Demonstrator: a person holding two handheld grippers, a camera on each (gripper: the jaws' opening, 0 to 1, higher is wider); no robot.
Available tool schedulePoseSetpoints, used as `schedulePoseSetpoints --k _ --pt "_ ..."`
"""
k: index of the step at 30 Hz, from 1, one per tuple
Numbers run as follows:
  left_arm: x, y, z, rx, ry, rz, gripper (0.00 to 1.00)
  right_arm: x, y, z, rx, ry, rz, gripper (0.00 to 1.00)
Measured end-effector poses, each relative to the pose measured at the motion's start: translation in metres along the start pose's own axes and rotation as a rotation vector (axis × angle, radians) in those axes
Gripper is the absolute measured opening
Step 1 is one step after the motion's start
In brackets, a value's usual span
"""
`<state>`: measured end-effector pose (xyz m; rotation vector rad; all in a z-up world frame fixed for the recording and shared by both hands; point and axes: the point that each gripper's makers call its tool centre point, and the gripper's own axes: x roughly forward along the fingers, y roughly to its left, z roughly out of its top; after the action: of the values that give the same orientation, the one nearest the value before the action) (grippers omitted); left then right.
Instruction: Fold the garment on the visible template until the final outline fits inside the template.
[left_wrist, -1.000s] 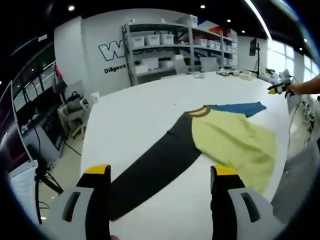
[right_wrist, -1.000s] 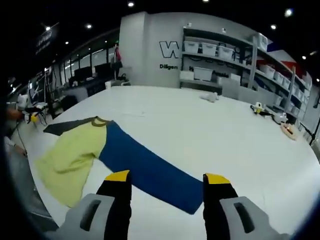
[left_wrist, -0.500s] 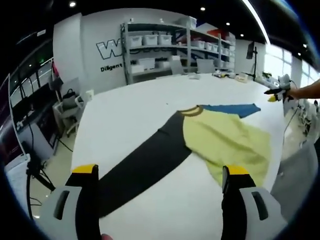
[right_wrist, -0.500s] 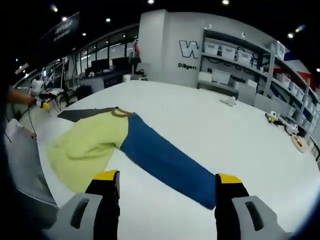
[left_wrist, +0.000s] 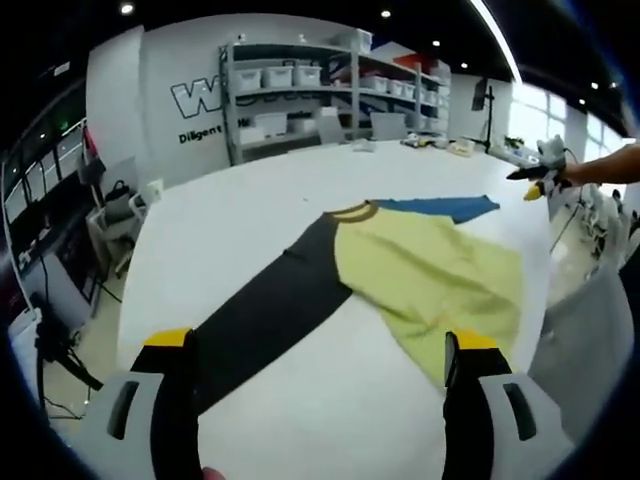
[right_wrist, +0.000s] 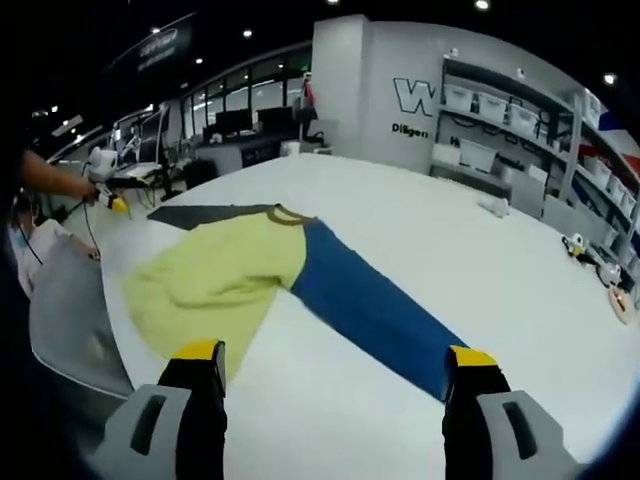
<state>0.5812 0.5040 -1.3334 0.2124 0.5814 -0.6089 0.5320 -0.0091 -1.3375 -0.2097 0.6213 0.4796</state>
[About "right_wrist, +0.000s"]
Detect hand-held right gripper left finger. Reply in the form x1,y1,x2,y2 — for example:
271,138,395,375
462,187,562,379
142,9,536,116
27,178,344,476
91,338,229,480

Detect small white crumpled cloth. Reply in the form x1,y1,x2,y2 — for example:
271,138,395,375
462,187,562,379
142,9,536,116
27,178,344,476
477,194,512,220

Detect grey mesh office chair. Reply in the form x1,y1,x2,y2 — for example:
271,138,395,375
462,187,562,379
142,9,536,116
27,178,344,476
27,254,137,401

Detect black desk monitor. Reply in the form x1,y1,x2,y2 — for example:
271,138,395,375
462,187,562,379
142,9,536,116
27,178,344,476
257,105,297,135
214,108,251,137

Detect dark hanging ceiling banner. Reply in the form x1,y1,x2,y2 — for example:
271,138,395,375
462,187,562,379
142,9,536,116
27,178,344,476
107,12,197,76

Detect round ceiling spotlights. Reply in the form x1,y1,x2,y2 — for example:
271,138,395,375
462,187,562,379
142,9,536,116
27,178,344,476
193,0,617,85

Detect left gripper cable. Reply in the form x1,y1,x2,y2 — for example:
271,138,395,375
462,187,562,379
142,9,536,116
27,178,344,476
62,197,104,261

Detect dark office desk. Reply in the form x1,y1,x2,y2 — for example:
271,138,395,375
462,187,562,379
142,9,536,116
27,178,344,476
193,134,301,176

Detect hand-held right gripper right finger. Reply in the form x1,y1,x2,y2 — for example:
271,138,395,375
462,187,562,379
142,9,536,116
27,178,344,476
442,343,584,480

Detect yellow garment blue grey sleeves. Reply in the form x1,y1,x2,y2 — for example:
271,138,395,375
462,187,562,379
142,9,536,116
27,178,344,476
122,202,471,404

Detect pink hanging jacket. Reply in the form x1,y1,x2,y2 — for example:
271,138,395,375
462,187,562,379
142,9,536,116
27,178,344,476
301,74,319,121

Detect grey metal shelf rack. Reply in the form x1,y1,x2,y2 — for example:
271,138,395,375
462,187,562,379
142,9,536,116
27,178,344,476
429,54,640,281

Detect rows of white storage bins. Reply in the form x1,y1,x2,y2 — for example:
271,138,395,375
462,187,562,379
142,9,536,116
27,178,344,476
442,82,640,236

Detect red white blue wall banner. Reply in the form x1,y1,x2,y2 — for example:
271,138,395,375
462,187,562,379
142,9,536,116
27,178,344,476
597,107,640,174

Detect dark angled monitor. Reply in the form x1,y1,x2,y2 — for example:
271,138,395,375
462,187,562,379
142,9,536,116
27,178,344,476
138,107,170,164

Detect light wooden board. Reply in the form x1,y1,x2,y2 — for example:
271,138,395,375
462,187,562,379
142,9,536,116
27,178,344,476
607,287,637,327

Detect rectangular ceiling light panel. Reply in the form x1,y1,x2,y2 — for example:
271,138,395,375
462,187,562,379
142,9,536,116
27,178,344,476
52,114,84,136

